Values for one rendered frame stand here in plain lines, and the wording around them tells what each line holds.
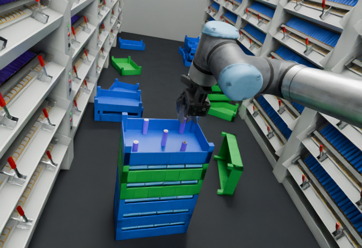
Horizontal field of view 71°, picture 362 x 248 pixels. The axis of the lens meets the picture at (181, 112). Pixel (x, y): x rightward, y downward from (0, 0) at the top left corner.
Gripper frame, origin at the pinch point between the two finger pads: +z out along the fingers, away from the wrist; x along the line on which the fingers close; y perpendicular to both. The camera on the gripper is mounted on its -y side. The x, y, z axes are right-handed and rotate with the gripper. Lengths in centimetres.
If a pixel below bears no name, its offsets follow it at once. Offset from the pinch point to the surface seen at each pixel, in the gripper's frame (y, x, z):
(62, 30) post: -34, -43, -9
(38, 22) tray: -18, -47, -20
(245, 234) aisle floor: 28, 36, 47
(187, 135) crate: -2.6, 5.5, 12.8
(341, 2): -48, 81, -35
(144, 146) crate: 4.0, -13.0, 11.1
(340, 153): 9, 76, 11
